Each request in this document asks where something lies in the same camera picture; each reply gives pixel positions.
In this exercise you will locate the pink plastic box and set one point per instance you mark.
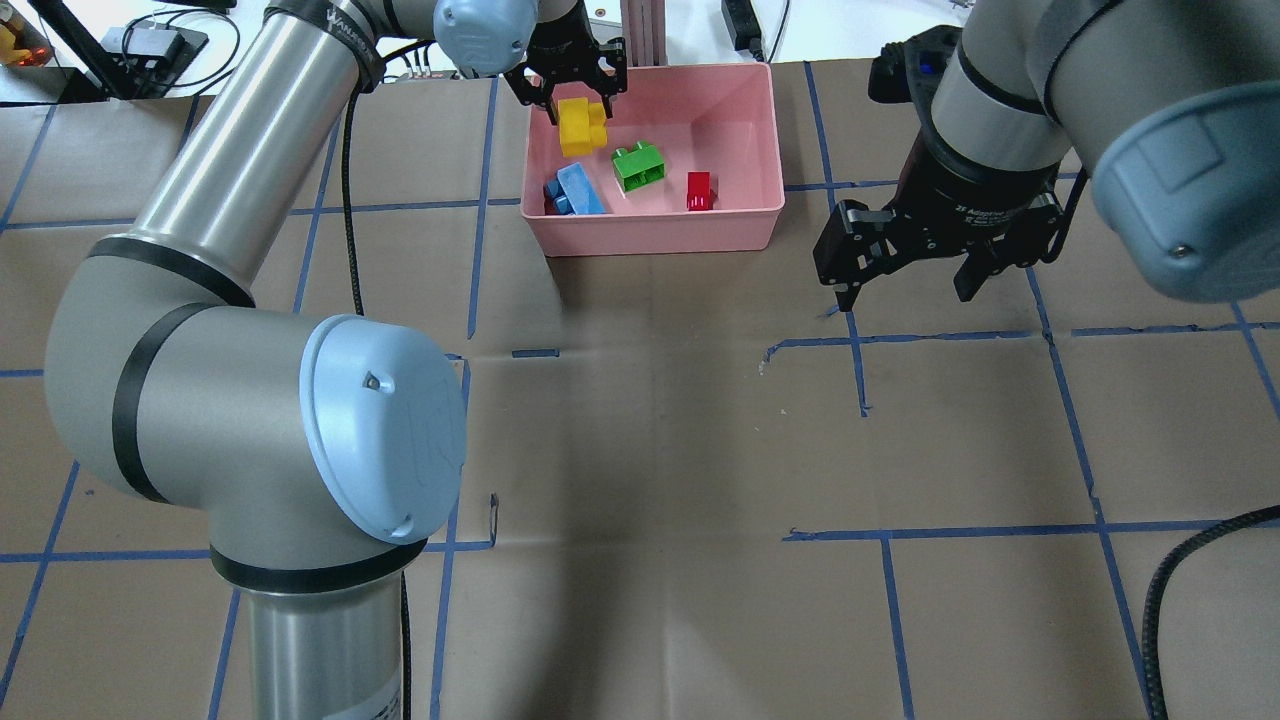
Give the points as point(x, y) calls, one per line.
point(690, 163)

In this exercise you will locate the aluminium frame post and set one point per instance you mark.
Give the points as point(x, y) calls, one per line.
point(644, 30)

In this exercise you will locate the black usb hub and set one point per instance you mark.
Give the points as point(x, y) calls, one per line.
point(153, 55)

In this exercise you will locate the red block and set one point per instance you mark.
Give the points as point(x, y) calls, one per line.
point(700, 191)

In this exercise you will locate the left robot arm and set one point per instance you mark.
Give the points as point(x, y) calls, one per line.
point(324, 452)

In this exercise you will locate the yellow two-stud block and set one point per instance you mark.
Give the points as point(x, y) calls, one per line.
point(581, 126)

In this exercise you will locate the green two-stud block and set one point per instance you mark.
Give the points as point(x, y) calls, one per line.
point(638, 166)

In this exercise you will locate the blue three-stud block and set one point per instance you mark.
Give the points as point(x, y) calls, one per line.
point(571, 193)

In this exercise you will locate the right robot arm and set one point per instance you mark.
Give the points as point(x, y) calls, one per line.
point(1166, 110)

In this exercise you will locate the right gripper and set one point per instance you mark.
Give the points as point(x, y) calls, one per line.
point(968, 190)

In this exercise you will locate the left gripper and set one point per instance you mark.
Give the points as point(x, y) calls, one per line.
point(561, 40)

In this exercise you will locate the black power adapter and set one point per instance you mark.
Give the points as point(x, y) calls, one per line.
point(743, 26)

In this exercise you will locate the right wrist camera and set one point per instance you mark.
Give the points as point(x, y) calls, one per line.
point(911, 70)

